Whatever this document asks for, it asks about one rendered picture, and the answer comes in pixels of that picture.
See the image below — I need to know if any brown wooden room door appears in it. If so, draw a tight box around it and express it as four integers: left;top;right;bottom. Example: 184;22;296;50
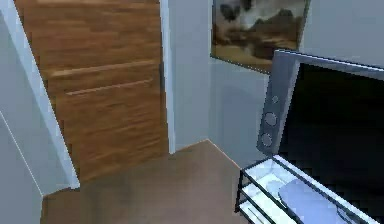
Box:
13;0;170;184

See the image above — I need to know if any black glass television stand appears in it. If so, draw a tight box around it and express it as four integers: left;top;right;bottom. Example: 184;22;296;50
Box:
234;154;381;224

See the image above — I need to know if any grey television set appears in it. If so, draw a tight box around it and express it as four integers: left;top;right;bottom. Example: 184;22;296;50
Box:
255;49;384;224

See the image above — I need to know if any framed brown landscape picture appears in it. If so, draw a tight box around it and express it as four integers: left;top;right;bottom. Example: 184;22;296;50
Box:
209;0;312;75

